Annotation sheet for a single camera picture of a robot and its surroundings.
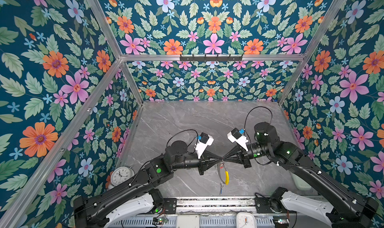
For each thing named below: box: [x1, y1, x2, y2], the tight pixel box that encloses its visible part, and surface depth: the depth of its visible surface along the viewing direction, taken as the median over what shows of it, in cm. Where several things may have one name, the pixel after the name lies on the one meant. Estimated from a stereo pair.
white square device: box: [176, 214, 200, 228], surface depth 70 cm
